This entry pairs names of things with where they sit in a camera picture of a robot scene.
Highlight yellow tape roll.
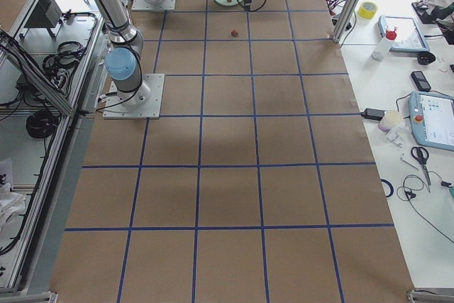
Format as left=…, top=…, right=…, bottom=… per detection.
left=358, top=1, right=378, bottom=19

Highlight clear bottle red cap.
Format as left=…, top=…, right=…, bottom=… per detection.
left=371, top=27, right=397, bottom=62

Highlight teach pendant far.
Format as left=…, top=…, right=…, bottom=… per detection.
left=377, top=16, right=430, bottom=53

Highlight teach pendant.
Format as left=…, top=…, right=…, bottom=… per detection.
left=377, top=16, right=430, bottom=53
left=408, top=91, right=453, bottom=151

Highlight black power adapter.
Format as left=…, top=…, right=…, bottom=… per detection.
left=360, top=108, right=386, bottom=121

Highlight teach pendant near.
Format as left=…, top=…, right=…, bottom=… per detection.
left=408, top=91, right=453, bottom=151

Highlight black scissors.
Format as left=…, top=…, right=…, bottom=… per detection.
left=410, top=146, right=431, bottom=192

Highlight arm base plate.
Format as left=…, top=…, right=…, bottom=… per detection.
left=131, top=0, right=176, bottom=12
left=102, top=74, right=165, bottom=119

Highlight aluminium frame post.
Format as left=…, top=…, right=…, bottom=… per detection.
left=329, top=0, right=377, bottom=44

